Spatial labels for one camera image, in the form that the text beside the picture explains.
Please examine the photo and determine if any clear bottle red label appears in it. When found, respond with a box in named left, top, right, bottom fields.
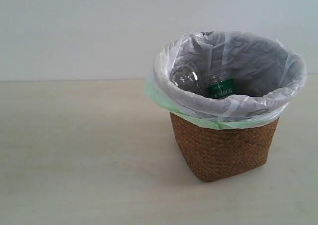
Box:
left=169, top=62, right=209, bottom=97

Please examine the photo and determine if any clear bottle green label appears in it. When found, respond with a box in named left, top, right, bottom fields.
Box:
left=207, top=70, right=238, bottom=99

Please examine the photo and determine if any woven brown wicker basket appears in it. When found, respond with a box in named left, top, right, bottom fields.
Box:
left=170, top=113, right=278, bottom=182

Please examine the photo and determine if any white plastic bin liner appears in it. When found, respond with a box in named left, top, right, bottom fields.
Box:
left=152, top=31, right=307, bottom=121

